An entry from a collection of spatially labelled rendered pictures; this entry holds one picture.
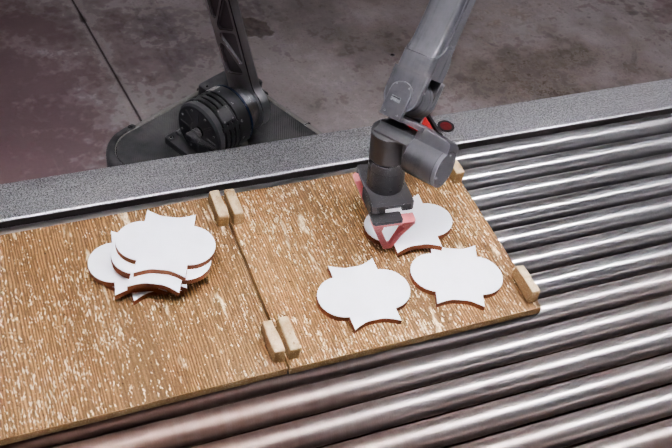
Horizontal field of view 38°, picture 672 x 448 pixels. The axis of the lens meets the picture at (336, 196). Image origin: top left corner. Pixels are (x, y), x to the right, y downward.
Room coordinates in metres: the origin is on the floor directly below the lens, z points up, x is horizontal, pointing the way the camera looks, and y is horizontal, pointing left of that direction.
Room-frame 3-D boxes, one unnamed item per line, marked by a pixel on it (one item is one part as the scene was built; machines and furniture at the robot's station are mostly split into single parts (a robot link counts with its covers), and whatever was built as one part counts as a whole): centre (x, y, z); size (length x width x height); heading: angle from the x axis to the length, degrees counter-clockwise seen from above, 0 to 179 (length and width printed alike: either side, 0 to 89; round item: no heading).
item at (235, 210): (1.08, 0.16, 0.95); 0.06 x 0.02 x 0.03; 28
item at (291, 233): (1.05, -0.08, 0.93); 0.41 x 0.35 x 0.02; 118
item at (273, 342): (0.83, 0.05, 0.95); 0.06 x 0.02 x 0.03; 28
